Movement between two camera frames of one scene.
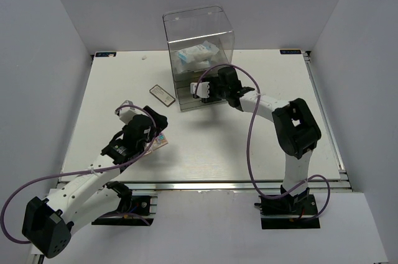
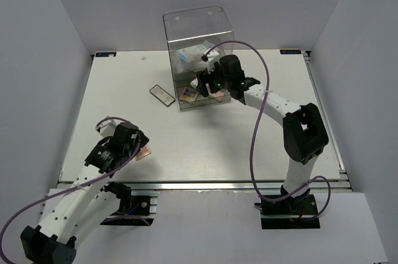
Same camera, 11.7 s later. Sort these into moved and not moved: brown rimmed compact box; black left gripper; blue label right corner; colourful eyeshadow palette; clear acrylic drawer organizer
Moved: colourful eyeshadow palette; black left gripper
Not moved: blue label right corner; clear acrylic drawer organizer; brown rimmed compact box
